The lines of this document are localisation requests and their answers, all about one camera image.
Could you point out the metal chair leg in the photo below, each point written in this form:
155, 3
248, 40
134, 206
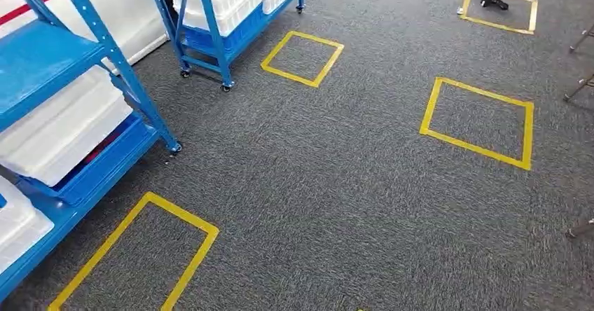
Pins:
582, 228
580, 87
582, 39

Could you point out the blue metal shelf rack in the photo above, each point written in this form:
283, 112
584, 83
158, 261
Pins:
42, 58

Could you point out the yellow floor tape square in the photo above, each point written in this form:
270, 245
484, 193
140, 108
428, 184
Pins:
473, 146
287, 74
181, 213

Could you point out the blue wheeled shelf rack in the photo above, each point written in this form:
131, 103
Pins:
209, 21

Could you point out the red part in crate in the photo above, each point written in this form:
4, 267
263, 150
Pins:
107, 144

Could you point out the white car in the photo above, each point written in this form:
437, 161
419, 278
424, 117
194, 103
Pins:
125, 16

